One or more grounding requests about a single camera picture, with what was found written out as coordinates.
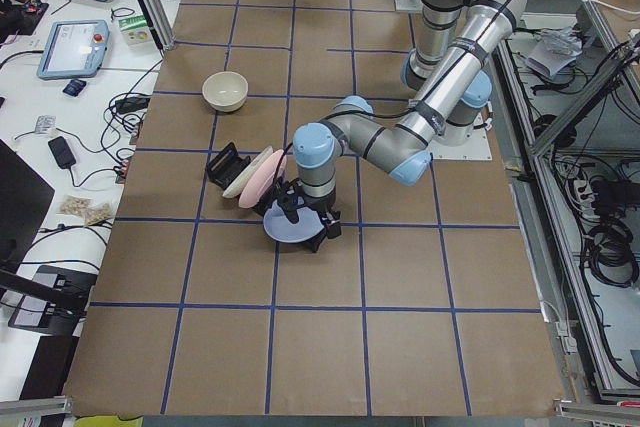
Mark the lower teach pendant tablet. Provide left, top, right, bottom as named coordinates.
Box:
left=36, top=19, right=110, bottom=80

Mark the cream bowl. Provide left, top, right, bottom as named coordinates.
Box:
left=202, top=71, right=249, bottom=113

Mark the black power adapter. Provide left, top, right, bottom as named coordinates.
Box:
left=48, top=136, right=76, bottom=169

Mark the blue plate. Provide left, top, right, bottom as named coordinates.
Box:
left=263, top=203, right=323, bottom=243

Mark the green white carton box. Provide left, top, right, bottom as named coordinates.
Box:
left=118, top=15, right=152, bottom=46

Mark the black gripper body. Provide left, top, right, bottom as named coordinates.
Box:
left=269, top=179, right=341, bottom=239

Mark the black plate rack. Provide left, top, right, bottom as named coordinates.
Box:
left=205, top=142, right=283, bottom=216

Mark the pink plate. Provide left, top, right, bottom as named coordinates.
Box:
left=238, top=149, right=287, bottom=209

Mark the cream plate in rack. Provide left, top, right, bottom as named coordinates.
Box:
left=222, top=146, right=274, bottom=199

